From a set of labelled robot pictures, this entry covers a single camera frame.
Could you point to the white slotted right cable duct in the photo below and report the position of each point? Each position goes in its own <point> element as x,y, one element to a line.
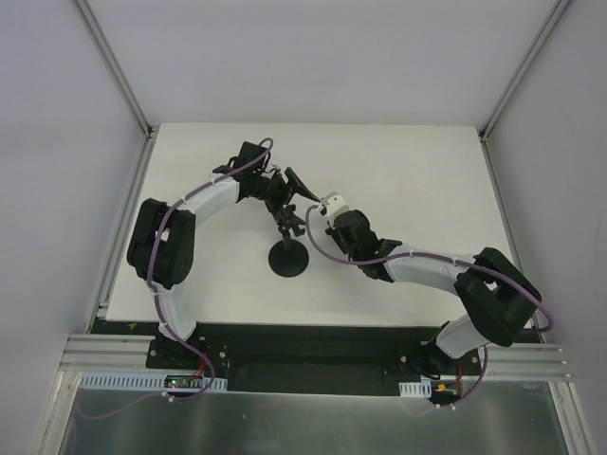
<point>417,389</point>

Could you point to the white slotted left cable duct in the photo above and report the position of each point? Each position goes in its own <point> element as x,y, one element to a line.
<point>151,382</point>

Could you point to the black phone stand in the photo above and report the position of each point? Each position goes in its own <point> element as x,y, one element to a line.
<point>288,258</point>

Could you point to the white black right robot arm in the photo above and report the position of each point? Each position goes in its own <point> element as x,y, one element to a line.
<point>498,299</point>

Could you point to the aluminium left frame post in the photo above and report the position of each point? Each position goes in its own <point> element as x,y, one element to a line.
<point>99,40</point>

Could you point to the aluminium frame post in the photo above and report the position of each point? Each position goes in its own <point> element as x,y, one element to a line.
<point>99,40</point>
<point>546,31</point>

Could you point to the aluminium right table rail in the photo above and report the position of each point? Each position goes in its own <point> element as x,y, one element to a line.
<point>533,330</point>

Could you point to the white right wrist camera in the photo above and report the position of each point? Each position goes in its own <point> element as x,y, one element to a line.
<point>332,206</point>

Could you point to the aluminium table rail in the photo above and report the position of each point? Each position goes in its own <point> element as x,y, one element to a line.
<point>123,227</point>
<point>533,330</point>

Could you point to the aluminium left table rail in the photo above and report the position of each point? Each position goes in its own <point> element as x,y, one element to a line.
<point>123,227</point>

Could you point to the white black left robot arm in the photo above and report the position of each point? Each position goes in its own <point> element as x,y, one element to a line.
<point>161,248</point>

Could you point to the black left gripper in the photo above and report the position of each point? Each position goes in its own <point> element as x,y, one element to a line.
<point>283,197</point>

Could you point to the aluminium right frame post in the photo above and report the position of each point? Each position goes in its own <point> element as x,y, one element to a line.
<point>546,31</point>

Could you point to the shiny metal front panel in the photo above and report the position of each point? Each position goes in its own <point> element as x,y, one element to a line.
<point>497,418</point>

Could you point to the white slotted cable duct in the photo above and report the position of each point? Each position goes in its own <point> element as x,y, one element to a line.
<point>151,382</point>
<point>417,389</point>

